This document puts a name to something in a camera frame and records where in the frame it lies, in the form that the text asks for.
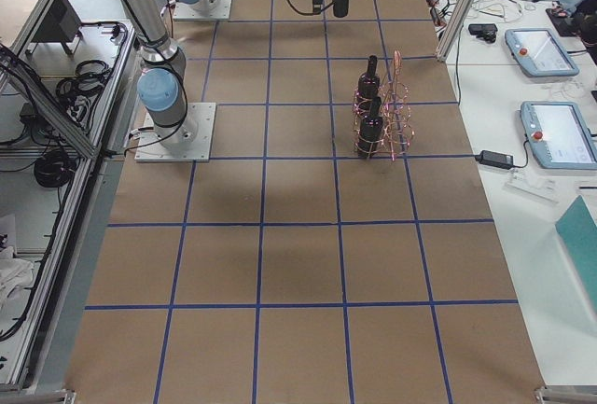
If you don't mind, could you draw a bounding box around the teach pendant far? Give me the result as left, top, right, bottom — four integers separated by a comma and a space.
505, 28, 579, 78

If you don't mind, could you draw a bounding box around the teach pendant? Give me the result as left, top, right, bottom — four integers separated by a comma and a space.
520, 101, 596, 171
505, 28, 579, 78

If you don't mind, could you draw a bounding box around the black power adapter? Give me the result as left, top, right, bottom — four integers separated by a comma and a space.
475, 150, 514, 170

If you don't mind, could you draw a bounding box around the teach pendant near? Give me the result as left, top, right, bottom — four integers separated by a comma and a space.
520, 101, 596, 171

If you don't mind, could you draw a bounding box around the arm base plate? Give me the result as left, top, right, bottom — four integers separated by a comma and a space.
134, 103, 216, 162
174, 0, 232, 21

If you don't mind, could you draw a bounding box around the aluminium frame post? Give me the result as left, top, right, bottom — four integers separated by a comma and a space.
435, 0, 474, 63

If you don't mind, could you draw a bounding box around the copper wire bottle basket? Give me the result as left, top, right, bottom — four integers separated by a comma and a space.
353, 51, 414, 160

